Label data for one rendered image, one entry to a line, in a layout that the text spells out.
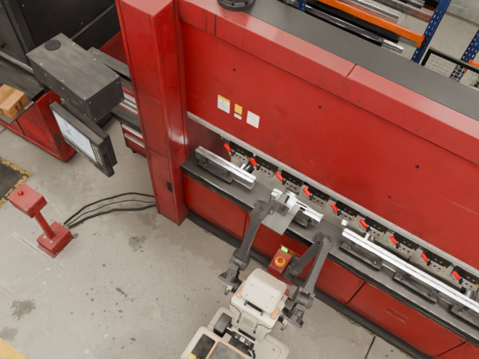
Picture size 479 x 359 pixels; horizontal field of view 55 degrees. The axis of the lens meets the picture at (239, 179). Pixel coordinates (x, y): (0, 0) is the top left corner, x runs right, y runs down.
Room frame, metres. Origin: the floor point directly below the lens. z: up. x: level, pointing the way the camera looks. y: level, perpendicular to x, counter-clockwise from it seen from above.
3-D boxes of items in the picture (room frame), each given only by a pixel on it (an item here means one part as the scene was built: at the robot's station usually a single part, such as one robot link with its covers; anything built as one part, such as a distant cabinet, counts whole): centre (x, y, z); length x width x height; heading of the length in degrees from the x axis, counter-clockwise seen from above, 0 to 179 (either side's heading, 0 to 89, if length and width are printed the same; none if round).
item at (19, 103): (2.23, 1.84, 1.04); 0.30 x 0.26 x 0.12; 64
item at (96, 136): (1.69, 0.98, 1.42); 0.45 x 0.12 x 0.36; 55
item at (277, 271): (1.25, -0.39, 0.75); 0.20 x 0.16 x 0.18; 63
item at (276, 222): (1.52, -0.30, 1.00); 0.26 x 0.18 x 0.01; 152
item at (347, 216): (1.48, -0.70, 1.26); 0.15 x 0.09 x 0.17; 62
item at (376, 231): (1.38, -0.88, 1.26); 0.15 x 0.09 x 0.17; 62
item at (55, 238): (1.55, 1.54, 0.41); 0.25 x 0.20 x 0.83; 152
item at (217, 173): (1.88, 0.19, 0.89); 0.30 x 0.05 x 0.03; 62
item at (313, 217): (1.63, -0.42, 0.92); 0.39 x 0.06 x 0.10; 62
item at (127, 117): (2.01, 0.91, 1.18); 0.40 x 0.24 x 0.07; 62
